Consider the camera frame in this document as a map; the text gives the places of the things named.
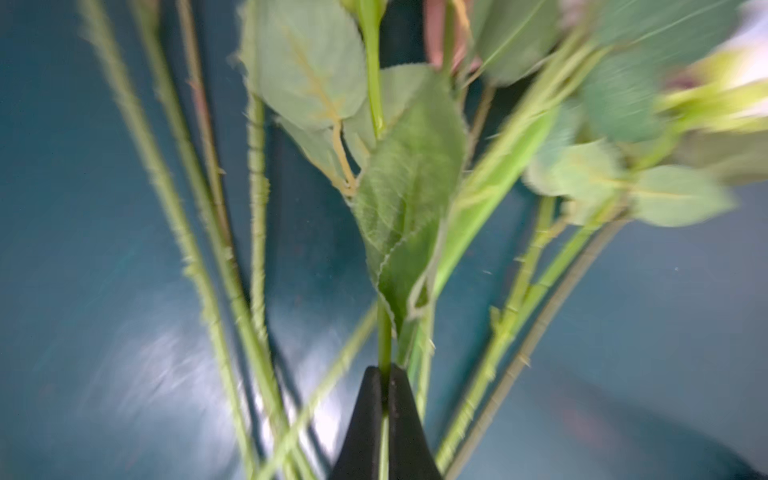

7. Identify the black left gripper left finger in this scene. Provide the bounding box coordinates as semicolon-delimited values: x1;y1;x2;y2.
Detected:
328;366;383;480

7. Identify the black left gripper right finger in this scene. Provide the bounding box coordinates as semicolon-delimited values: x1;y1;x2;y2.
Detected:
387;364;443;480

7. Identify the pink rose flower bunch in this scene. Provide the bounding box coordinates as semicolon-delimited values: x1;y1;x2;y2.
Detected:
79;1;767;479

